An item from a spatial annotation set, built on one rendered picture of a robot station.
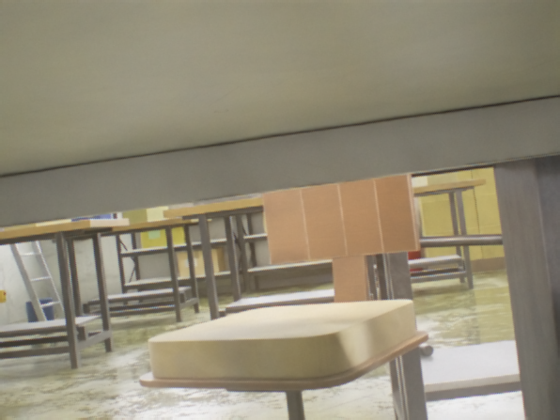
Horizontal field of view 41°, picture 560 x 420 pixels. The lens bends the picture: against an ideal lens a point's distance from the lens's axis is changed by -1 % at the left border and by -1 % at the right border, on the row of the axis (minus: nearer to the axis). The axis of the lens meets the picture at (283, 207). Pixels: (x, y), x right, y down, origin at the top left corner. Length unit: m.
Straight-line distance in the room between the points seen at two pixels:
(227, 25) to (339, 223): 1.11
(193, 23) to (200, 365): 0.83
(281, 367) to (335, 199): 0.50
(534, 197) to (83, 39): 0.78
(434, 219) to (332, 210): 7.00
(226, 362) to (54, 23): 0.82
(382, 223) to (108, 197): 0.67
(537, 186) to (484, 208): 7.46
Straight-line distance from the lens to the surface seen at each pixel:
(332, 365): 1.05
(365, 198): 1.43
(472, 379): 2.21
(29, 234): 5.25
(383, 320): 1.18
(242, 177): 0.84
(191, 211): 4.89
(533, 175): 1.05
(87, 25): 0.36
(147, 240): 9.61
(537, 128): 0.84
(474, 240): 2.17
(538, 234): 1.06
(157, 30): 0.38
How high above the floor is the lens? 0.77
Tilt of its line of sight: 1 degrees up
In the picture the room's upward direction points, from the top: 7 degrees counter-clockwise
